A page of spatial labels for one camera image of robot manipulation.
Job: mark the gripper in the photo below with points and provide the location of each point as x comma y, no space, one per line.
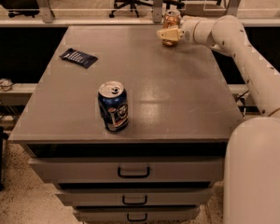
188,32

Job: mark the orange soda can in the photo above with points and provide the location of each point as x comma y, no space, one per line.
171,18

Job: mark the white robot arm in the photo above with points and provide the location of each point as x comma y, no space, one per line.
252,163

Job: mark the blue soda can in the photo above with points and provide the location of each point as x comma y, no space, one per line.
113,104

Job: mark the black office chair centre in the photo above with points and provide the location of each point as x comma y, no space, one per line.
132,4

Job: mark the dark blue snack packet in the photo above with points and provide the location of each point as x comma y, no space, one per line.
78,57

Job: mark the grey drawer cabinet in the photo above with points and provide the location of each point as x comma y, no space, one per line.
138,136

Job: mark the metal railing frame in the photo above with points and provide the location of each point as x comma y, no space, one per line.
68,12

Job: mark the top drawer black handle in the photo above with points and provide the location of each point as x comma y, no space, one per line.
130,173

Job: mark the drawer black handle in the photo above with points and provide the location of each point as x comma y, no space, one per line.
136,217
142,200
130,173

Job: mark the middle drawer black handle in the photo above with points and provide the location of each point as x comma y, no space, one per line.
142,200

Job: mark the bottom drawer black handle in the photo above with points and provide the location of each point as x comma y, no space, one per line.
136,217

